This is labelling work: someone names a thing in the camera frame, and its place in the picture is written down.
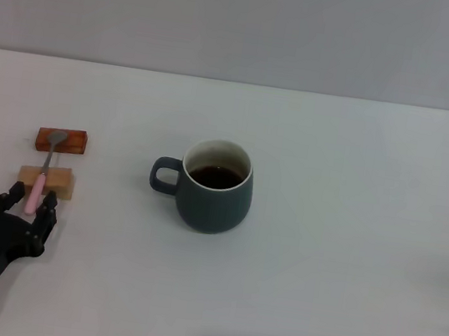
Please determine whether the pink handled metal spoon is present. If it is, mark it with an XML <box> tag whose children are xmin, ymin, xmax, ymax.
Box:
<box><xmin>24</xmin><ymin>127</ymin><xmax>69</xmax><ymax>220</ymax></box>

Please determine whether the dark grey coffee cup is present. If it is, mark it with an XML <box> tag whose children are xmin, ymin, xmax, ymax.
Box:
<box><xmin>141</xmin><ymin>130</ymin><xmax>261</xmax><ymax>241</ymax></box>

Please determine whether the light wooden spoon rest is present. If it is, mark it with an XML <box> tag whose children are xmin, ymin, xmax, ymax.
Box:
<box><xmin>14</xmin><ymin>160</ymin><xmax>78</xmax><ymax>202</ymax></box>

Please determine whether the red-brown wooden block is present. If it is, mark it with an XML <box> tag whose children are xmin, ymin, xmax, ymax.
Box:
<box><xmin>34</xmin><ymin>125</ymin><xmax>90</xmax><ymax>158</ymax></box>

